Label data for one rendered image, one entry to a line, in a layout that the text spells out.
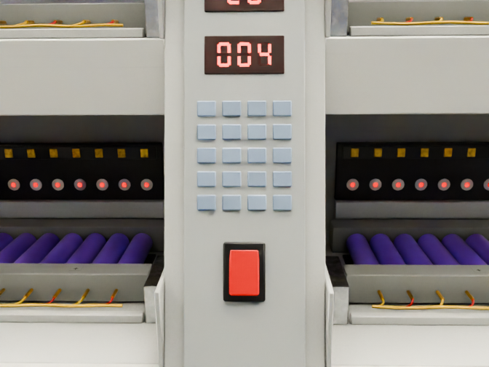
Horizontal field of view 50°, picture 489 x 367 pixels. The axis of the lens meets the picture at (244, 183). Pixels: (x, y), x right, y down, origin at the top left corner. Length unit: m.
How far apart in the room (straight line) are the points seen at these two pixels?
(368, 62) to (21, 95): 0.21
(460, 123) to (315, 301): 0.29
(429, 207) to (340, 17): 0.21
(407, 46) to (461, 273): 0.17
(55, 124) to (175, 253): 0.27
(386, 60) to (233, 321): 0.18
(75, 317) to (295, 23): 0.24
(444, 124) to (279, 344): 0.30
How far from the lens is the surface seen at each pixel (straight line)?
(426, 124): 0.53
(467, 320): 0.39
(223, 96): 0.31
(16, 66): 0.35
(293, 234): 0.30
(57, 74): 0.34
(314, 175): 0.31
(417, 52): 0.33
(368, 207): 0.49
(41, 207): 0.52
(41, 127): 0.55
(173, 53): 0.32
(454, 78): 0.34
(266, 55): 0.31
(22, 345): 0.37
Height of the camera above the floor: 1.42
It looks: 1 degrees up
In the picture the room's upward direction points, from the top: straight up
